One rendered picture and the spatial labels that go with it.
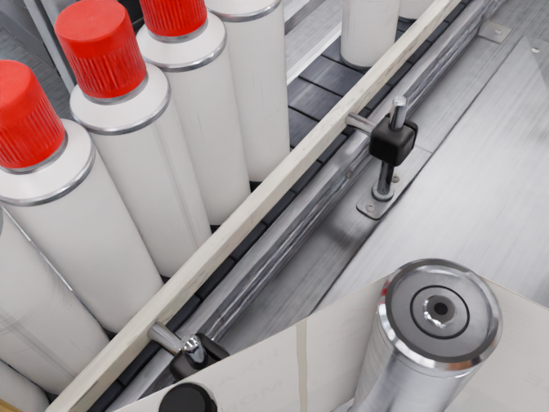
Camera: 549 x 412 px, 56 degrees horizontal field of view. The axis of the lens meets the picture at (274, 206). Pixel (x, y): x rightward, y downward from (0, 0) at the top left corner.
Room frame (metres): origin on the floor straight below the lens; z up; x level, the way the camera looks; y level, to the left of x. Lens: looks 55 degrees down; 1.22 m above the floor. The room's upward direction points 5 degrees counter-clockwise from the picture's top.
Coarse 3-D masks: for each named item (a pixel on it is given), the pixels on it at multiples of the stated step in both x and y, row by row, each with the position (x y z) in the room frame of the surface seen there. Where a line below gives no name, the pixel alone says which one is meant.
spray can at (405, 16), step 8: (408, 0) 0.46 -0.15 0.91; (416, 0) 0.46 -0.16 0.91; (424, 0) 0.46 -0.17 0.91; (432, 0) 0.46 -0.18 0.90; (400, 8) 0.46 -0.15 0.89; (408, 8) 0.46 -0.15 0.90; (416, 8) 0.46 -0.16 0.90; (424, 8) 0.46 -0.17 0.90; (400, 16) 0.46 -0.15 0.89; (408, 16) 0.46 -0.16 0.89; (416, 16) 0.46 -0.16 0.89
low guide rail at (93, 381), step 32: (448, 0) 0.44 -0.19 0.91; (416, 32) 0.40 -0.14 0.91; (384, 64) 0.36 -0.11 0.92; (352, 96) 0.32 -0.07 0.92; (320, 128) 0.29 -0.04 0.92; (288, 160) 0.26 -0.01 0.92; (256, 192) 0.23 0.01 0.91; (224, 224) 0.21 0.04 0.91; (256, 224) 0.21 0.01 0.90; (192, 256) 0.18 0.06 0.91; (224, 256) 0.19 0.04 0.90; (192, 288) 0.16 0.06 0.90; (160, 320) 0.14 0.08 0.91; (128, 352) 0.12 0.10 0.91; (96, 384) 0.10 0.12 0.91
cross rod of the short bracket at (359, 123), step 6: (348, 114) 0.30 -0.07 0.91; (354, 114) 0.30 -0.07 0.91; (348, 120) 0.30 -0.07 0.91; (354, 120) 0.30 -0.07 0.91; (360, 120) 0.30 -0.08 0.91; (366, 120) 0.30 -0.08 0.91; (348, 126) 0.30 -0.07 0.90; (354, 126) 0.30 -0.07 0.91; (360, 126) 0.29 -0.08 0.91; (366, 126) 0.29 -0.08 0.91; (372, 126) 0.29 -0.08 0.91; (366, 132) 0.29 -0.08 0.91
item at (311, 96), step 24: (408, 24) 0.46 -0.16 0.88; (336, 48) 0.43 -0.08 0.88; (312, 72) 0.40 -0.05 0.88; (336, 72) 0.39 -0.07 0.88; (360, 72) 0.39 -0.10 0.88; (288, 96) 0.37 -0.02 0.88; (312, 96) 0.36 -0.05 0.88; (336, 96) 0.36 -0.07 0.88; (384, 96) 0.36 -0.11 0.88; (288, 120) 0.34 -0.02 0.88; (312, 120) 0.33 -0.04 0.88; (336, 144) 0.30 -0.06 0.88; (312, 168) 0.28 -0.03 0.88; (288, 192) 0.25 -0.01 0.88; (192, 312) 0.16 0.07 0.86; (144, 360) 0.13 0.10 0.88; (120, 384) 0.11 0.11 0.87; (96, 408) 0.10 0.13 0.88
